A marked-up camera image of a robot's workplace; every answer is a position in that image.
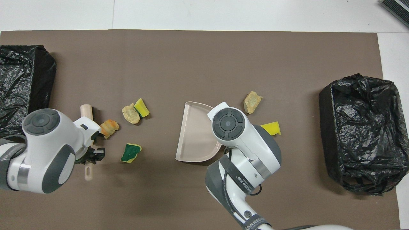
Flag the bin lined with black bag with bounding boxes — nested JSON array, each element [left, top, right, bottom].
[[319, 73, 409, 196], [0, 44, 57, 138]]

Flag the yellow wedge sponge piece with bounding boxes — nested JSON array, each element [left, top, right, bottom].
[[133, 98, 150, 118]]

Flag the green and yellow sponge piece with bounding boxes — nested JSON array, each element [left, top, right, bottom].
[[120, 143, 143, 164]]

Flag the brown table mat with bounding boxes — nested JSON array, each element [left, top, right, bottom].
[[0, 30, 401, 230]]

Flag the pale greenish bread chunk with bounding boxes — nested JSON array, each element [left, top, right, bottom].
[[243, 91, 263, 114]]

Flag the dark ribbed device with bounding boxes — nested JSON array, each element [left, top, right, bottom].
[[380, 0, 409, 28]]

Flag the yellow notched sponge piece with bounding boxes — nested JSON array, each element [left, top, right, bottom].
[[260, 121, 282, 136]]

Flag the beige hand brush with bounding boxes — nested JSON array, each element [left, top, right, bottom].
[[80, 104, 95, 181]]

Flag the beige plastic dustpan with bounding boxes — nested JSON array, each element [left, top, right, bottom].
[[175, 101, 223, 163]]

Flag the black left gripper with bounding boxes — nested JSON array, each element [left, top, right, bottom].
[[77, 146, 105, 165]]

